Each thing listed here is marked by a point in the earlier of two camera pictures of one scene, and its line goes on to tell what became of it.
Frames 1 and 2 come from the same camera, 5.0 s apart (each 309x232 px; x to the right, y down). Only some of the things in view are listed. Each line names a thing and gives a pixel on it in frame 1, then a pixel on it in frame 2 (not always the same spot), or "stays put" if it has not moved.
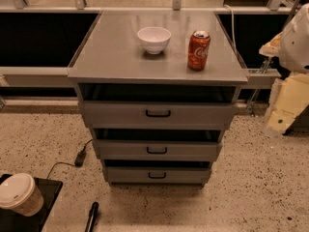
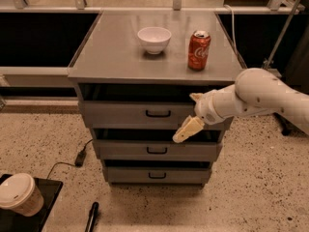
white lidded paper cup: (20, 193) stays put
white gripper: (295, 45) -> (206, 108)
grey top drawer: (158, 114) stays put
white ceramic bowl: (154, 39) stays put
